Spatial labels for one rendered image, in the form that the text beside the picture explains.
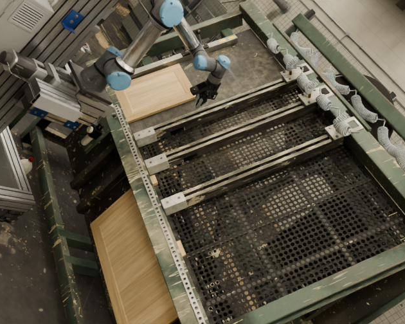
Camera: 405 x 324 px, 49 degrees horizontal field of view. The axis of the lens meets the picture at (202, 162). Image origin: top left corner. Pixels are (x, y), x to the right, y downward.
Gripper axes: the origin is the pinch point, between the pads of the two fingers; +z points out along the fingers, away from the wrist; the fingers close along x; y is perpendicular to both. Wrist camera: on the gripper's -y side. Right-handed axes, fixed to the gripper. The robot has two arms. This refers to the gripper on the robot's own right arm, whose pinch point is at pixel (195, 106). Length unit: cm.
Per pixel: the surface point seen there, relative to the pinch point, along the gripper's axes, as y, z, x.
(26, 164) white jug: -70, 94, 46
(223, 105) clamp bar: 21.3, 0.0, 0.2
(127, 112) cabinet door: -19, 36, 33
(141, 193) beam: -39, 34, -32
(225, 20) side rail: 68, -11, 80
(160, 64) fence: 14, 19, 62
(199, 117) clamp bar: 7.5, 9.2, 0.1
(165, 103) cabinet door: 1.9, 22.6, 27.1
